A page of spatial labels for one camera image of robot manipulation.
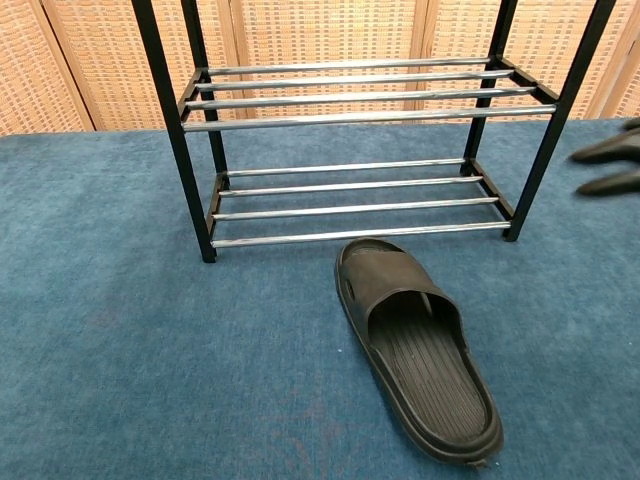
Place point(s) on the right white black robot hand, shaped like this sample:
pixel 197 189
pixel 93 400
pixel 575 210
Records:
pixel 612 149

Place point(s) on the black rubber slide sandal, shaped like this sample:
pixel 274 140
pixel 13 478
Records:
pixel 425 370

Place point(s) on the silver metal rack rod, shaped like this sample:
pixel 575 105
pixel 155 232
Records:
pixel 350 66
pixel 350 167
pixel 350 118
pixel 350 98
pixel 350 80
pixel 350 186
pixel 350 234
pixel 350 208

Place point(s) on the woven wooden screen panel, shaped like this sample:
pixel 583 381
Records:
pixel 115 60
pixel 325 35
pixel 30 70
pixel 540 35
pixel 631 95

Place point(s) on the black metal shoe rack frame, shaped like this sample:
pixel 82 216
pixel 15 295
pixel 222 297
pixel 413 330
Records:
pixel 187 165

